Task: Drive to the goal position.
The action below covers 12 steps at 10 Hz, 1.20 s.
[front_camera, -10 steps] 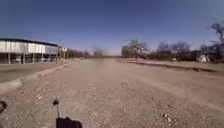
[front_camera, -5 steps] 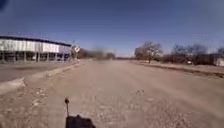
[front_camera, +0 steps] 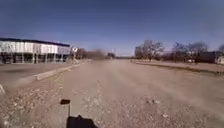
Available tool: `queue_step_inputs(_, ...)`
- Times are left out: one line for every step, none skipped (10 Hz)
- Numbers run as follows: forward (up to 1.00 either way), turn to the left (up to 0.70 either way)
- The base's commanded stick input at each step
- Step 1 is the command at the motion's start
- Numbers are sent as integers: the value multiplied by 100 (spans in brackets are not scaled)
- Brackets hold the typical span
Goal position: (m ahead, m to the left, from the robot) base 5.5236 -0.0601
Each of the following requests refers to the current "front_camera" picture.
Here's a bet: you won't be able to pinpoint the dark low building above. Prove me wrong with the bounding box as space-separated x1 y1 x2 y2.
196 50 224 65

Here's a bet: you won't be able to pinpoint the sign on pole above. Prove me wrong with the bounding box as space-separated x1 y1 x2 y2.
71 45 79 61

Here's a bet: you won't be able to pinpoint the distant brown trees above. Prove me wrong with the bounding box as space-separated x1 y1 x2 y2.
75 48 116 61

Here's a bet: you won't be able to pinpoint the distant building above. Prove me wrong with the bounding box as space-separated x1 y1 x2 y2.
134 46 143 59

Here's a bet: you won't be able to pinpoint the dry grass verge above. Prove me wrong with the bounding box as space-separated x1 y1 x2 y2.
131 59 224 76

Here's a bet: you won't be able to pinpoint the row of bare trees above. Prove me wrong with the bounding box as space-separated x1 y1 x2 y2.
139 39 224 64

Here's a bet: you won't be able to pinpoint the white building with dark roof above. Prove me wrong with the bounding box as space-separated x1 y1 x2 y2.
0 37 73 65

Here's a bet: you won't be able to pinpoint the grey paved lot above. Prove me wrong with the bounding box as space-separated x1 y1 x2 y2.
0 61 76 86

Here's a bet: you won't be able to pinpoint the grey gravel road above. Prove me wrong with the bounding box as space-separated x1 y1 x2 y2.
0 59 224 128

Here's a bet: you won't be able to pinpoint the concrete kerb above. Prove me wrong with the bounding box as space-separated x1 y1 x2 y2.
14 62 84 83

